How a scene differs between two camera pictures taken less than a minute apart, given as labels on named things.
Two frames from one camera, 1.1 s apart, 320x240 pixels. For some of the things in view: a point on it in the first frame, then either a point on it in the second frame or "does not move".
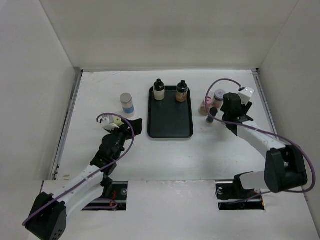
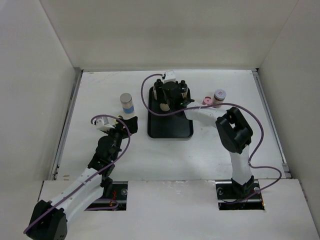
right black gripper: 245,109 → 165,100
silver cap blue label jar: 126,99 does not move
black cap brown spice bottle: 181,91 does not move
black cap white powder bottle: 159,90 does not move
